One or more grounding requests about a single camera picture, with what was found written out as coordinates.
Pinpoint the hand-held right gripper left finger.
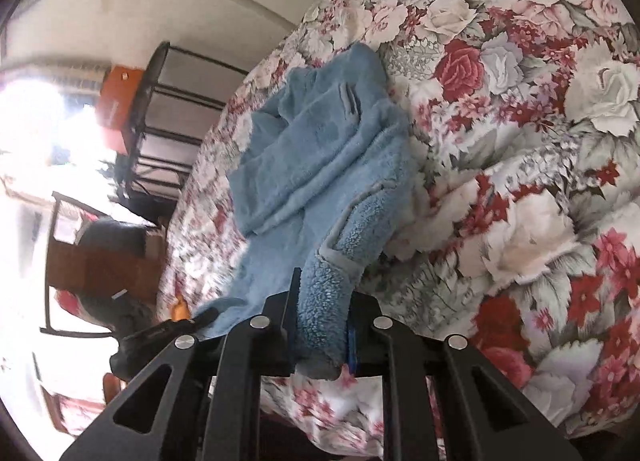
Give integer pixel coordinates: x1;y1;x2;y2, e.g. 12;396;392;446
59;268;302;461

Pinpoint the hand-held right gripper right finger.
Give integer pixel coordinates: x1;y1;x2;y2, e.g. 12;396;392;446
345;291;586;461

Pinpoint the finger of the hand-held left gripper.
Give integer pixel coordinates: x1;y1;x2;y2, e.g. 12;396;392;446
111;307;221;382

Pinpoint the light blue fleece jacket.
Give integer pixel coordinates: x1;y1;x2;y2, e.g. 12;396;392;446
192;42;426;382

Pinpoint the orange cloth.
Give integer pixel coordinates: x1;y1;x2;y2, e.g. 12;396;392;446
170;293;193;322

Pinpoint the wooden chair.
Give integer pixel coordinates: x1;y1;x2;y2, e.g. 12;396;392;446
42;191;168;337

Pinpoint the orange box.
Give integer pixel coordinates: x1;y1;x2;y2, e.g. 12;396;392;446
97;65;147;154

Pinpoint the black round metal table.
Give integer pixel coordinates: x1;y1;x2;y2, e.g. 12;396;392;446
112;41;251;202

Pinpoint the floral blanket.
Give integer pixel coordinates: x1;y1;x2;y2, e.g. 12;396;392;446
155;0;640;457

